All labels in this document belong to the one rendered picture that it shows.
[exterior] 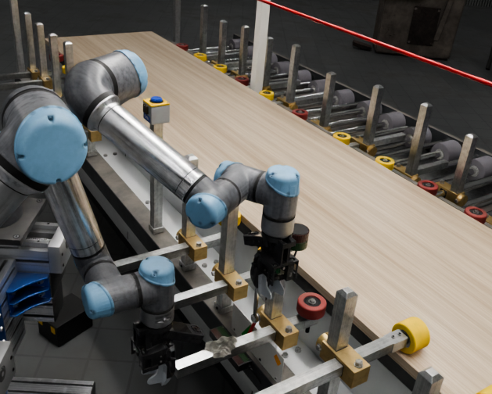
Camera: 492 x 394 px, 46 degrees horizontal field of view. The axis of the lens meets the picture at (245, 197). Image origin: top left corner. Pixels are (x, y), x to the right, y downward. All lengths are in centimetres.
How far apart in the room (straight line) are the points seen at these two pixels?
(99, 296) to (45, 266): 51
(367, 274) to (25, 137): 114
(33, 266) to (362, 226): 105
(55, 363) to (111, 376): 26
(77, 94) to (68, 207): 25
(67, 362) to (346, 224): 140
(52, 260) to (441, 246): 121
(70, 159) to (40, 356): 187
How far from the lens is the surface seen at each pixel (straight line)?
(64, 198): 120
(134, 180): 277
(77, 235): 126
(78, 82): 131
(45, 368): 273
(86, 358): 274
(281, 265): 132
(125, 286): 123
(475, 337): 167
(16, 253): 170
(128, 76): 138
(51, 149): 97
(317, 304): 162
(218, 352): 149
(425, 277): 183
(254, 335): 156
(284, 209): 126
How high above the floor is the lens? 191
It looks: 29 degrees down
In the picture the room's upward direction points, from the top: 5 degrees clockwise
